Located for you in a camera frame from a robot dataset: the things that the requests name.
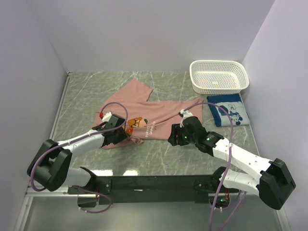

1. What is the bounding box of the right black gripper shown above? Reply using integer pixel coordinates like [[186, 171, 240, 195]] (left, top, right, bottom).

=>
[[167, 123, 198, 146]]

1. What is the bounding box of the pink graphic t-shirt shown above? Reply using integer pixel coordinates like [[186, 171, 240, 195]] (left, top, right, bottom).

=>
[[104, 79, 204, 149]]

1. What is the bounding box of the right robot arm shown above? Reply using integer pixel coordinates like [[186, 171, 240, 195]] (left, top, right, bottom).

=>
[[168, 116, 296, 210]]

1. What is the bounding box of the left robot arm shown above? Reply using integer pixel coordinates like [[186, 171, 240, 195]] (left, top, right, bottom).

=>
[[27, 112, 127, 193]]

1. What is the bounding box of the white plastic basket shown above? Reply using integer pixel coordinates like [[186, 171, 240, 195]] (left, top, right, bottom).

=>
[[190, 60, 249, 95]]

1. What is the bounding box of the black base crossbar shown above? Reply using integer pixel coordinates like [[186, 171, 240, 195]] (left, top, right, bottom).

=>
[[67, 175, 241, 205]]

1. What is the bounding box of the folded blue t-shirt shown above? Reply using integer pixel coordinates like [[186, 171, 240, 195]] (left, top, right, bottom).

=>
[[207, 93, 250, 127]]

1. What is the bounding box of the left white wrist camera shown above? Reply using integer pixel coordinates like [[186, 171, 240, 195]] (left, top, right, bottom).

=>
[[100, 112, 113, 123]]

